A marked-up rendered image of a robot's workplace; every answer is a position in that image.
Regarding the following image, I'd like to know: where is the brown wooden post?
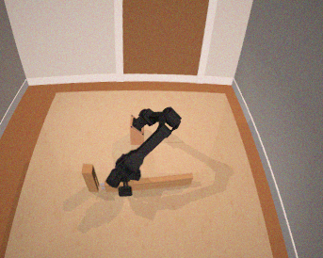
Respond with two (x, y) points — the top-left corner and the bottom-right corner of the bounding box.
(81, 164), (99, 192)

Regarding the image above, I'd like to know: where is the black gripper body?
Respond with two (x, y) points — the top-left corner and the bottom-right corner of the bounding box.
(119, 176), (133, 197)

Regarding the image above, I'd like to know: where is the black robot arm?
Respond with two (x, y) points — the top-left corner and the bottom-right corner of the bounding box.
(106, 106), (182, 187)

